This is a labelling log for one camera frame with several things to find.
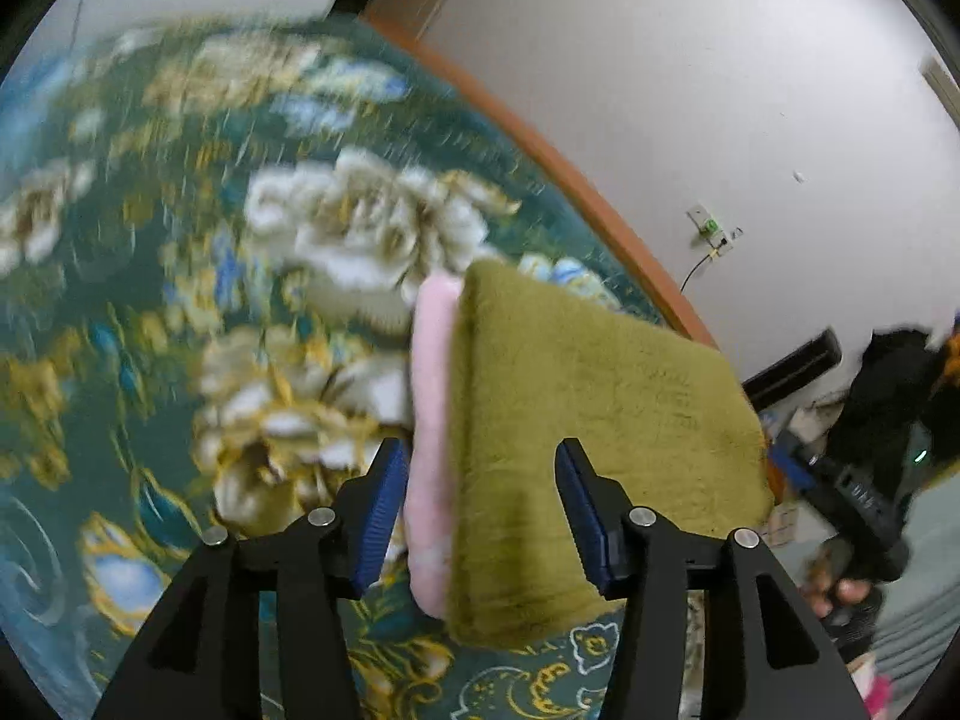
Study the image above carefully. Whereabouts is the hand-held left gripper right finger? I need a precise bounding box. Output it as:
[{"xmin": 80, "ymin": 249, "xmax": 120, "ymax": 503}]
[{"xmin": 555, "ymin": 437, "xmax": 860, "ymax": 720}]

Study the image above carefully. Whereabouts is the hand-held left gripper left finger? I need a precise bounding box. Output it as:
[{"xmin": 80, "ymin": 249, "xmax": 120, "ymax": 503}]
[{"xmin": 94, "ymin": 436, "xmax": 412, "ymax": 720}]

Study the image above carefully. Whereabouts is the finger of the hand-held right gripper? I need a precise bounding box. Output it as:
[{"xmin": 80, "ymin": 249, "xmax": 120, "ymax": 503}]
[{"xmin": 769, "ymin": 427, "xmax": 815, "ymax": 492}]

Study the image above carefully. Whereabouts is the pink fluffy garment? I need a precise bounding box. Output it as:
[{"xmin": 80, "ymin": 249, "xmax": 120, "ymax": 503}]
[{"xmin": 403, "ymin": 274, "xmax": 466, "ymax": 620}]

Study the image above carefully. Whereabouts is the olive green towel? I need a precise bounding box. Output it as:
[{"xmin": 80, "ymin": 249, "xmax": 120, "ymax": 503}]
[{"xmin": 442, "ymin": 259, "xmax": 773, "ymax": 650}]

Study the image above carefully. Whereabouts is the person's right hand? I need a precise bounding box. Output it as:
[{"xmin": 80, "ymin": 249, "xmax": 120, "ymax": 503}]
[{"xmin": 806, "ymin": 540, "xmax": 886, "ymax": 620}]

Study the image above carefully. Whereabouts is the black bar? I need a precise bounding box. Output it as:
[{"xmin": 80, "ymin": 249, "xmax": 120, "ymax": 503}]
[{"xmin": 742, "ymin": 326, "xmax": 842, "ymax": 410}]

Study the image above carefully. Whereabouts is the black clothing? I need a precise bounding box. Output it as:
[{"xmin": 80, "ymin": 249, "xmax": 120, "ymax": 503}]
[{"xmin": 844, "ymin": 326, "xmax": 950, "ymax": 496}]

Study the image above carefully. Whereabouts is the grey ribbed cloth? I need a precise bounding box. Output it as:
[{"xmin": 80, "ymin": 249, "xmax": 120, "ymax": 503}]
[{"xmin": 862, "ymin": 480, "xmax": 960, "ymax": 691}]

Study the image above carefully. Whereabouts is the orange object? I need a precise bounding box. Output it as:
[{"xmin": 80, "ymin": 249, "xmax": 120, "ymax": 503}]
[{"xmin": 934, "ymin": 311, "xmax": 960, "ymax": 383}]

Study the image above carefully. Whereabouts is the teal floral blanket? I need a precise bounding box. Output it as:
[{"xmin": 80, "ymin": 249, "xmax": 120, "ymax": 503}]
[{"xmin": 0, "ymin": 11, "xmax": 710, "ymax": 720}]

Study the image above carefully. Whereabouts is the thin wall cable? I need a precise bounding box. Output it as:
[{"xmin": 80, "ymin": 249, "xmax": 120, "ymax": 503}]
[{"xmin": 679, "ymin": 244, "xmax": 725, "ymax": 293}]

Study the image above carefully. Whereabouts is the wall socket with green plug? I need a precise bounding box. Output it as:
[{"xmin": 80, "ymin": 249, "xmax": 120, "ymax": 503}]
[{"xmin": 686, "ymin": 202, "xmax": 745, "ymax": 252}]

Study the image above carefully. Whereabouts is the wooden bed frame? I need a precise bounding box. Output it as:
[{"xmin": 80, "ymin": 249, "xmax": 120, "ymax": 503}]
[{"xmin": 360, "ymin": 11, "xmax": 721, "ymax": 350}]

